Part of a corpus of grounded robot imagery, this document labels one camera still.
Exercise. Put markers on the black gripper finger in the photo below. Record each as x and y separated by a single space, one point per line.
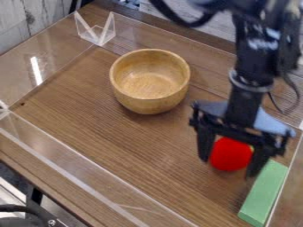
261 153
205 138

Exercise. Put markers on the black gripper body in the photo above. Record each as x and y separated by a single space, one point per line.
263 130

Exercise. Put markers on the green foam block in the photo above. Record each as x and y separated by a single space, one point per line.
260 199

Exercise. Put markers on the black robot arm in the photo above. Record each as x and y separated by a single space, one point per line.
267 26

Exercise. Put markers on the wooden brown bowl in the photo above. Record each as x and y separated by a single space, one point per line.
149 80

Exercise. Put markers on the red plush strawberry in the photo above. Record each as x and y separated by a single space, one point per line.
231 155

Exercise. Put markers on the clear acrylic enclosure wall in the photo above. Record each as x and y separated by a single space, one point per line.
91 191

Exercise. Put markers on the black metal table frame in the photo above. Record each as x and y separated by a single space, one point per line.
21 210

